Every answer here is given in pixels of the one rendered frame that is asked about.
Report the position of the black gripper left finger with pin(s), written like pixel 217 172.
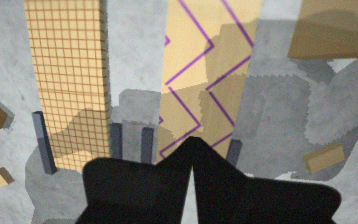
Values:
pixel 161 186

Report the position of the tan flat strip with grid pattern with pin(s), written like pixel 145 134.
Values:
pixel 68 51

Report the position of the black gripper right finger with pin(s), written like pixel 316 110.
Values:
pixel 224 195

